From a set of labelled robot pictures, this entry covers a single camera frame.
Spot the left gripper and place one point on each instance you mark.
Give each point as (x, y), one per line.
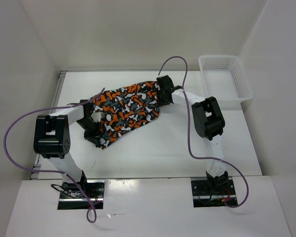
(94, 137)

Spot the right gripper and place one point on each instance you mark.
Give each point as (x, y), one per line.
(162, 102)

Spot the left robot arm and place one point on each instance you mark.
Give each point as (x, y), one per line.
(72, 173)

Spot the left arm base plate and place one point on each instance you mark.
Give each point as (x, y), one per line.
(71, 198)

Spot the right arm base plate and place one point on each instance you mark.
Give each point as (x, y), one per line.
(204, 197)

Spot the white plastic basket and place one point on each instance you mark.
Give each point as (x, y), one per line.
(224, 77)

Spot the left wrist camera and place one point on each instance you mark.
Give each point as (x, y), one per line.
(97, 116)

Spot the orange camouflage shorts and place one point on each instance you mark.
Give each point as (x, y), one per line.
(126, 109)

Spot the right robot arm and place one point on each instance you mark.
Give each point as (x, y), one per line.
(208, 124)

